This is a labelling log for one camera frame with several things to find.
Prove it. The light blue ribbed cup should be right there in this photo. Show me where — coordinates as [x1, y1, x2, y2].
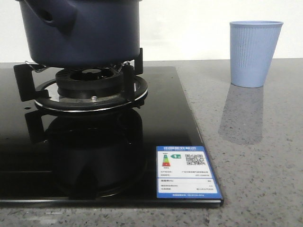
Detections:
[230, 20, 283, 88]

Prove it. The dark blue cooking pot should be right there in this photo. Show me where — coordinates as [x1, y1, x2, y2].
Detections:
[19, 0, 140, 68]

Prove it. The black pot support grate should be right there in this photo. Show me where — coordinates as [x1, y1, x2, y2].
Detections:
[13, 49, 148, 113]

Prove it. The black glass gas stove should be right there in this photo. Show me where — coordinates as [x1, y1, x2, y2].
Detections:
[0, 66, 224, 208]

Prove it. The blue energy label sticker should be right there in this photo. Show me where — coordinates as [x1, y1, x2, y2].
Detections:
[156, 146, 223, 201]

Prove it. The black round gas burner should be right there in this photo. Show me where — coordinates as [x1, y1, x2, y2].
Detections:
[55, 68, 123, 99]

